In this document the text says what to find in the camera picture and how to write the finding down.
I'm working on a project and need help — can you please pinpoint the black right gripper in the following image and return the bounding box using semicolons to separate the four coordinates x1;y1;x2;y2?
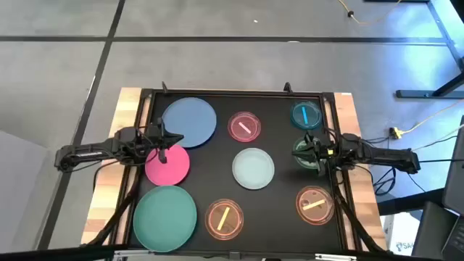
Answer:
291;130;339;178

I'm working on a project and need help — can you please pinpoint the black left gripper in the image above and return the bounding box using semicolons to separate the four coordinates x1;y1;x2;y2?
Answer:
144;117;185;165

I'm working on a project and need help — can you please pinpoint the clear blue small plate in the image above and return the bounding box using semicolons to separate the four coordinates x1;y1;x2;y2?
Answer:
289;100;323;131

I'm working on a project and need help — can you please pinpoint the large teal plastic plate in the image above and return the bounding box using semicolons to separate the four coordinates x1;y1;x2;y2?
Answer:
132;185;198;253

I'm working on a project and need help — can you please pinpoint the clear orange small plate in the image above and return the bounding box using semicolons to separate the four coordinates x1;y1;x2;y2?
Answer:
204;198;245;241
295;185;335;226

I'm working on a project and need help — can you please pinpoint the clear green small plate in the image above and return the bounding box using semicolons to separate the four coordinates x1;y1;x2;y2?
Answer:
291;136;324;170

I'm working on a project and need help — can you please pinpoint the large blue plastic plate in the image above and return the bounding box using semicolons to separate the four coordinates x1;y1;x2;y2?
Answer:
161;96;218;149

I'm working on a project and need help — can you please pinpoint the magenta plastic plate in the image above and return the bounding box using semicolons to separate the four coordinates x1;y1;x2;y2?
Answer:
144;144;191;187

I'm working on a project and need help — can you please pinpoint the pale grey-blue plastic plate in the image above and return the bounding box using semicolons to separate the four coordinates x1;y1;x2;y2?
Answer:
231;147;276;191

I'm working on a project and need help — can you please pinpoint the clear pink small plate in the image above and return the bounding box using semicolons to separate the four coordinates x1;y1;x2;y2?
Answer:
227;111;262;143

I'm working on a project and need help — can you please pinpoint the black table mat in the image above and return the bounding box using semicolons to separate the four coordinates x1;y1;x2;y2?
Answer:
130;94;344;253

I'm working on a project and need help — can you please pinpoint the black desk foot bar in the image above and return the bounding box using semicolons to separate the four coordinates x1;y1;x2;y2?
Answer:
376;187;447;217

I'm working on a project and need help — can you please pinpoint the white printed box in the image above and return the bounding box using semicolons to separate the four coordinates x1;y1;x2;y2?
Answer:
382;212;421;257

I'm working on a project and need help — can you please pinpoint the dark grey cabinet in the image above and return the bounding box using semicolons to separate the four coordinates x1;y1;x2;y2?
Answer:
411;115;464;261

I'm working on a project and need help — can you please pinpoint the black looped floor cable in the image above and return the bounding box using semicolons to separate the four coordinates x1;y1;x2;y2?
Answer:
371;165;398;197

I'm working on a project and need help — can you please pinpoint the black desk leg frame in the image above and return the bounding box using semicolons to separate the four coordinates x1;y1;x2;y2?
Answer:
364;0;464;99

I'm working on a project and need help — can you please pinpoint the yellow extension cable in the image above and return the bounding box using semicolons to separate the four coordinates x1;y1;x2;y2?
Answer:
401;99;464;134

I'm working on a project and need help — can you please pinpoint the yellow floor cable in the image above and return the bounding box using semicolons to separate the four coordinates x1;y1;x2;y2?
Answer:
336;0;403;26

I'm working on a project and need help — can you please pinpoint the black frame beam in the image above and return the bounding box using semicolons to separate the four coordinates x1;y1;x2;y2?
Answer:
0;244;447;261

